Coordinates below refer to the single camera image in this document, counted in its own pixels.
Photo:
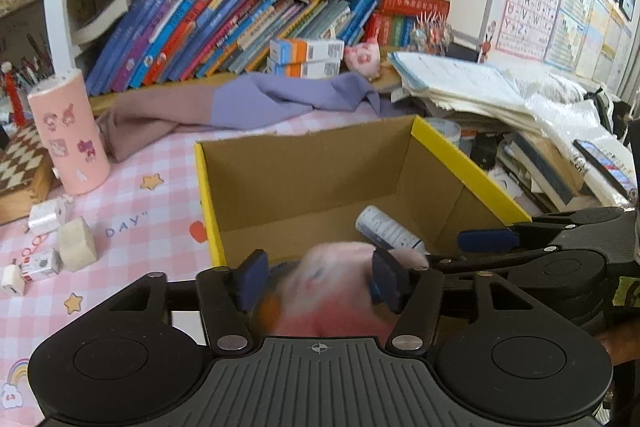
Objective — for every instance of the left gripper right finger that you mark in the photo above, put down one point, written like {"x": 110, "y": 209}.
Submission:
{"x": 414, "y": 296}

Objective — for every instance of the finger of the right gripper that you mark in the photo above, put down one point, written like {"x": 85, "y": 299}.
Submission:
{"x": 488, "y": 241}

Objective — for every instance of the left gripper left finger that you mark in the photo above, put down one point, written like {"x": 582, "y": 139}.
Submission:
{"x": 226, "y": 298}

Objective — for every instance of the pink fluffy glove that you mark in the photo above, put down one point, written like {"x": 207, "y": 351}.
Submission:
{"x": 327, "y": 293}

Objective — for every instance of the cream white eraser block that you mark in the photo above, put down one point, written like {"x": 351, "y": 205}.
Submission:
{"x": 76, "y": 245}

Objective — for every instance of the small white usb charger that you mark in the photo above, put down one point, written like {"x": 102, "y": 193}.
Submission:
{"x": 12, "y": 282}

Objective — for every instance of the white staples box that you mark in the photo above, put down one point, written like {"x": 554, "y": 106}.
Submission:
{"x": 41, "y": 266}

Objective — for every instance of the white power adapter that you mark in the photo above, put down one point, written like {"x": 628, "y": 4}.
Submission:
{"x": 47, "y": 216}

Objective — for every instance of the white blue spray bottle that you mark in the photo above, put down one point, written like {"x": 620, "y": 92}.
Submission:
{"x": 383, "y": 231}

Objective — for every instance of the pink checkered tablecloth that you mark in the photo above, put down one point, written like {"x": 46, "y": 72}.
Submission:
{"x": 146, "y": 217}

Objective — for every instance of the clear packing tape roll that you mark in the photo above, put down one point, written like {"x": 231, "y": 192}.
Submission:
{"x": 449, "y": 130}

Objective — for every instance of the yellow cardboard box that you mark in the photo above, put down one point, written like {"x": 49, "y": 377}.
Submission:
{"x": 287, "y": 193}

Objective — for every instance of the pile of papers and books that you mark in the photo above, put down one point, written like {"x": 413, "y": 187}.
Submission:
{"x": 467, "y": 87}

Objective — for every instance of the mauve and purple cloth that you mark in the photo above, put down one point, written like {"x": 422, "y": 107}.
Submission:
{"x": 248, "y": 102}

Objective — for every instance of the pink pig plush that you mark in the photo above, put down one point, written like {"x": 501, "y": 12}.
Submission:
{"x": 364, "y": 58}

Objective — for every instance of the lower orange white carton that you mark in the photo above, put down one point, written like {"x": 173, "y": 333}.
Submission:
{"x": 313, "y": 70}

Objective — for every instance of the orange white carton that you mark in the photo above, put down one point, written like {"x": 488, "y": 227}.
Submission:
{"x": 294, "y": 51}
{"x": 313, "y": 70}

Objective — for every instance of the red dictionary books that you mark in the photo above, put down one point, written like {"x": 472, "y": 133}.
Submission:
{"x": 393, "y": 20}

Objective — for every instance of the wooden chess board box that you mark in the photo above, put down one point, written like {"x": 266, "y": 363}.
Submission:
{"x": 26, "y": 174}

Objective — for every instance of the pink cylinder with stickers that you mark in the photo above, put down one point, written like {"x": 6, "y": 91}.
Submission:
{"x": 67, "y": 129}

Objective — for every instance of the upper orange white carton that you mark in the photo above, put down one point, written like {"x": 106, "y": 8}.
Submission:
{"x": 294, "y": 51}

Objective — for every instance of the row of leaning books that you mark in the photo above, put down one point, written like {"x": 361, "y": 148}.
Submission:
{"x": 149, "y": 42}

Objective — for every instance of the red tassel ornament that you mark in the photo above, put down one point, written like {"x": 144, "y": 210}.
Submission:
{"x": 11, "y": 90}

